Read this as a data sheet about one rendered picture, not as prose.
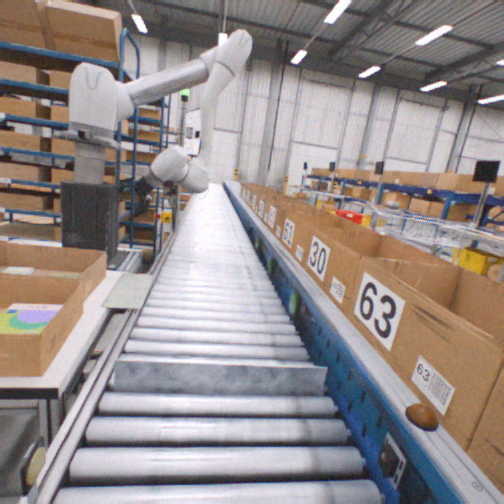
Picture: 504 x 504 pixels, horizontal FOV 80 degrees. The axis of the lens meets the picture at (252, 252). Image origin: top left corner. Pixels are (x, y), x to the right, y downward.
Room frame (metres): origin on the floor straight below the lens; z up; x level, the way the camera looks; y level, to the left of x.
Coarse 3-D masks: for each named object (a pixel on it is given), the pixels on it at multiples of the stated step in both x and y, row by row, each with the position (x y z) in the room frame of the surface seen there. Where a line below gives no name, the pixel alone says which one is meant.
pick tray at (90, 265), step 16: (0, 256) 1.00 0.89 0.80; (16, 256) 1.01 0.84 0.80; (32, 256) 1.02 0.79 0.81; (48, 256) 1.03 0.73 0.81; (64, 256) 1.04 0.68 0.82; (80, 256) 1.05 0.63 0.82; (96, 256) 1.06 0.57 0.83; (0, 272) 0.76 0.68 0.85; (32, 272) 0.99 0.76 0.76; (48, 272) 1.01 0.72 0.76; (64, 272) 1.03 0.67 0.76; (80, 272) 1.05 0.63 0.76; (96, 272) 0.95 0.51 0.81
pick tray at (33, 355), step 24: (0, 288) 0.73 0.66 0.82; (24, 288) 0.75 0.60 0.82; (48, 288) 0.76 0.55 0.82; (72, 288) 0.78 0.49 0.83; (0, 312) 0.71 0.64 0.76; (72, 312) 0.69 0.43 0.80; (0, 336) 0.50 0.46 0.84; (24, 336) 0.51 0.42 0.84; (48, 336) 0.55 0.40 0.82; (0, 360) 0.50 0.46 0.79; (24, 360) 0.51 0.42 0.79; (48, 360) 0.54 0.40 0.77
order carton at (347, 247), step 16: (320, 240) 0.99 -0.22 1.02; (336, 240) 1.13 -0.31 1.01; (352, 240) 1.14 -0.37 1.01; (368, 240) 1.15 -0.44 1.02; (384, 240) 1.13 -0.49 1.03; (336, 256) 0.86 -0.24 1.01; (352, 256) 0.77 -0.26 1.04; (368, 256) 0.74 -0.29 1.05; (384, 256) 1.11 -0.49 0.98; (400, 256) 1.02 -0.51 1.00; (416, 256) 0.95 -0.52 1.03; (432, 256) 0.88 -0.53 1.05; (336, 272) 0.83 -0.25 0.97; (352, 272) 0.75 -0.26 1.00; (352, 288) 0.73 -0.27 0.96; (336, 304) 0.79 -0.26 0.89
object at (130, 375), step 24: (120, 360) 0.53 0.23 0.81; (144, 360) 0.54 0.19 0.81; (120, 384) 0.53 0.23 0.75; (144, 384) 0.53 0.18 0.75; (168, 384) 0.54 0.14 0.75; (192, 384) 0.55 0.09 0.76; (216, 384) 0.56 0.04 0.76; (240, 384) 0.57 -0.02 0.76; (264, 384) 0.58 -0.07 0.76; (288, 384) 0.59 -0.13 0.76; (312, 384) 0.60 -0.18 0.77
